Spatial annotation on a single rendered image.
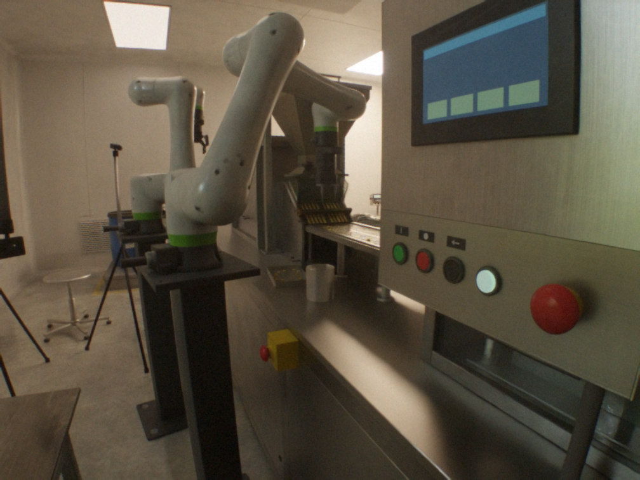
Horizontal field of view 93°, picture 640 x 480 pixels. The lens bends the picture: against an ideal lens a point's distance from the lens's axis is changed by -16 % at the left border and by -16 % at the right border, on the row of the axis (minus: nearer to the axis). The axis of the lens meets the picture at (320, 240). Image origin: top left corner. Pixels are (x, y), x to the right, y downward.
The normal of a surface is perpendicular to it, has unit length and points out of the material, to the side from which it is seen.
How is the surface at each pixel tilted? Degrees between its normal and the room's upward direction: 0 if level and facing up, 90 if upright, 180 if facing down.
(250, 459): 0
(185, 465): 0
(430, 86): 90
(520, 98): 90
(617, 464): 90
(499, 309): 90
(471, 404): 0
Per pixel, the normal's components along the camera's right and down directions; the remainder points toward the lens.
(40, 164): 0.43, 0.16
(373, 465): -0.90, 0.07
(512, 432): 0.00, -0.98
